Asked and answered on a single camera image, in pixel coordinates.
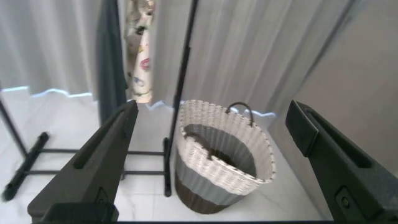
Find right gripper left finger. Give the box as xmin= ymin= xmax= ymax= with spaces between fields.
xmin=27 ymin=99 xmax=139 ymax=222

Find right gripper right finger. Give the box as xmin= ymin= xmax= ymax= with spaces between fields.
xmin=285 ymin=99 xmax=398 ymax=222

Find dark grey garment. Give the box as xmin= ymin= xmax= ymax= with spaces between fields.
xmin=95 ymin=0 xmax=128 ymax=126

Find cream printed garment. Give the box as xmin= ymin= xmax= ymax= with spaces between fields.
xmin=123 ymin=0 xmax=156 ymax=104

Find white laundry basket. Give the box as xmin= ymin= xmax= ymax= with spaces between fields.
xmin=174 ymin=99 xmax=277 ymax=215

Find black clothes rack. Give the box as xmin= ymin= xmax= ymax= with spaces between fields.
xmin=0 ymin=0 xmax=200 ymax=202

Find white curtain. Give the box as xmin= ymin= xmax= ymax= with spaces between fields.
xmin=0 ymin=0 xmax=363 ymax=114

